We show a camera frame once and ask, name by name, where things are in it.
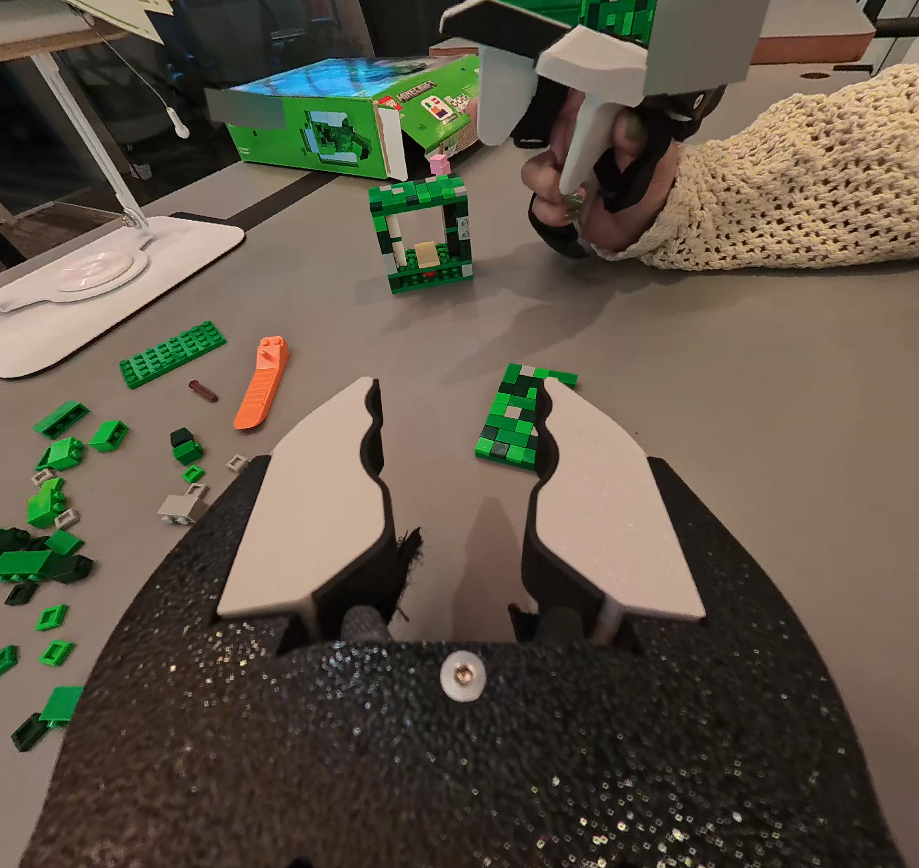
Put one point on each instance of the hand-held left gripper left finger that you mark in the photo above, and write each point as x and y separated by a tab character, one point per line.
309	509

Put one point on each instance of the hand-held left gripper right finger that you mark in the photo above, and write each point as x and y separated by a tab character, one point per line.
610	509

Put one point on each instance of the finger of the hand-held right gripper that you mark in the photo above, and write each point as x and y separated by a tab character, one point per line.
502	28
596	60

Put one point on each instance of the green mosaic lego plate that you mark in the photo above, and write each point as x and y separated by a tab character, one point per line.
510	423

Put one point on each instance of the plain green lego plate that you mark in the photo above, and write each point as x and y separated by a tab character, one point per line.
172	355

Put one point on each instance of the brown lego pin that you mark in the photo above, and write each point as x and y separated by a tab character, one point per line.
204	391

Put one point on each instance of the green cardboard lego box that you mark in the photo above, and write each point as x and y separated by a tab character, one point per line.
344	129

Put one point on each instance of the scattered loose lego pieces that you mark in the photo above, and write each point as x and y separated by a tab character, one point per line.
57	559

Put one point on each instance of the person's right hand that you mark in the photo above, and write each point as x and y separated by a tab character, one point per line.
545	179

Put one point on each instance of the orange brick separator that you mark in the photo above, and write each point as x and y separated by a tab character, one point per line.
260	387

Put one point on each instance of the white desk stand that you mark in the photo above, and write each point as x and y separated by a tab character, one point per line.
143	265

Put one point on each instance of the light grey lego bracket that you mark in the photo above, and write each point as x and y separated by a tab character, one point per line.
179	505

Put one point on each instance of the green lego frame build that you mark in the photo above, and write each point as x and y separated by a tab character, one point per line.
420	236

